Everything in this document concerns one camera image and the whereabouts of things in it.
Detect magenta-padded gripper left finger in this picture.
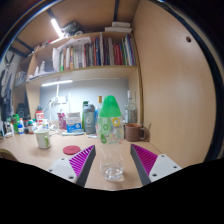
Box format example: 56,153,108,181
47,144,97,188

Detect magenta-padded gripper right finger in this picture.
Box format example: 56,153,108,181
130,143,183,186

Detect clear bottle with green cap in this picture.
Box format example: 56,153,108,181
96,95,126,182

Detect flat round red coaster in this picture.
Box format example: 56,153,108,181
62,144,82,156

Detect blue and white box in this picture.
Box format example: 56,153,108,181
65,112,83,134

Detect brown mug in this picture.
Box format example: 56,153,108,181
124,123,147,143

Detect pink pouch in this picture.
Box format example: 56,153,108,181
56,112,67,130

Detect grey shaker bottle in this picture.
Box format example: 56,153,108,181
82,103,97,135

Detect red and white can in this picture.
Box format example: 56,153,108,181
35,109,45,126

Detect small white bottle blue cap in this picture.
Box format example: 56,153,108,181
17,118,25,135

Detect tall clear glass bottle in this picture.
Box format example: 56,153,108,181
124,90,138,125

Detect dark green bottle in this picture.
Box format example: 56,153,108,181
81,100,90,131

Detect green plastic container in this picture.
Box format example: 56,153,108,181
12,113,20,134

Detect glass bottle with gold cap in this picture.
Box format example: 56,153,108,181
96,95,103,112

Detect white light bar under shelf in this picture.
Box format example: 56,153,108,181
41,79,74,88

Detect dark hanging clothes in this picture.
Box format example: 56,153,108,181
0,53,16,121

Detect white ceiling light tube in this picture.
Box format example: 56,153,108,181
50,18,64,38

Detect white mug with green handle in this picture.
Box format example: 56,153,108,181
33,128,53,150

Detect white power strip with cables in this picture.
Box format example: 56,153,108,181
51,94,71,106

